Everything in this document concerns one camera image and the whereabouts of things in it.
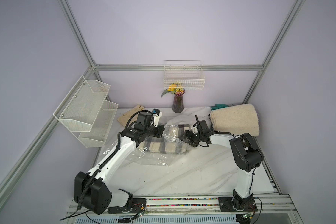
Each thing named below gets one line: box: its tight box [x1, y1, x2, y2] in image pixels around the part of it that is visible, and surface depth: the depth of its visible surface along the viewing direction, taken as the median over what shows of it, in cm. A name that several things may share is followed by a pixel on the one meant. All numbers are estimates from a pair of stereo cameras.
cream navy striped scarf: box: [137, 123, 192, 154], surface depth 92 cm
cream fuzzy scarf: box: [210, 103, 259, 137], surface depth 100 cm
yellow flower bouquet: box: [161, 83, 186, 98], surface depth 102 cm
